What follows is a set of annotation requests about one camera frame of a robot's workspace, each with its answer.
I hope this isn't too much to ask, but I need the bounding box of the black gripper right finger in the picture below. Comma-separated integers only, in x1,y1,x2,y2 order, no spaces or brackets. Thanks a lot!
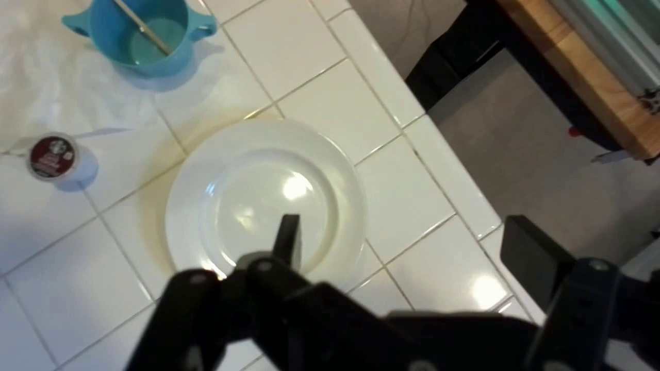
500,215,660,371

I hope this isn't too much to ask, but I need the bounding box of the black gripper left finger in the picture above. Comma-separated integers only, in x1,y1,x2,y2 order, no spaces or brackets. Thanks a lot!
122,213,441,371

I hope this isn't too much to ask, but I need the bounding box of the white dinner plate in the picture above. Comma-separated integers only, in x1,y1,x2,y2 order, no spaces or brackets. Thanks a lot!
163,120,368,284

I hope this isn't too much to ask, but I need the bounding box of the wooden work table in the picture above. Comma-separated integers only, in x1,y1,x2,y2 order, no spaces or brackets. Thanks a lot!
497,0,660,164

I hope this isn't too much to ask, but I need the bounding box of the white coffee pod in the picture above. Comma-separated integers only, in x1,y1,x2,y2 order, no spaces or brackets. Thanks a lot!
26,131,100,187

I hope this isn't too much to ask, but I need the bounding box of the black table base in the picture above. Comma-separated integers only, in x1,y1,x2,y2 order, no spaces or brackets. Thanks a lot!
405,0,625,153

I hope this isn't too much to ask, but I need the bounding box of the pale long spoon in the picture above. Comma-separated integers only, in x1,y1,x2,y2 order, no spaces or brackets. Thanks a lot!
111,0,174,58

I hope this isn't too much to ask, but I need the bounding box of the white crumpled cloth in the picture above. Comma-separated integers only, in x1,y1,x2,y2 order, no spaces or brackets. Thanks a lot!
0,0,178,157

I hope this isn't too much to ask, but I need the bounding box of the grey metal frame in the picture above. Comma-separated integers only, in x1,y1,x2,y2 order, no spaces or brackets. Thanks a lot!
548,0,660,108

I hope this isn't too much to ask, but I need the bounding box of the teal two-handled pot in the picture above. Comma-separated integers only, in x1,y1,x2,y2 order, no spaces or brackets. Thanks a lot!
60,0,218,79

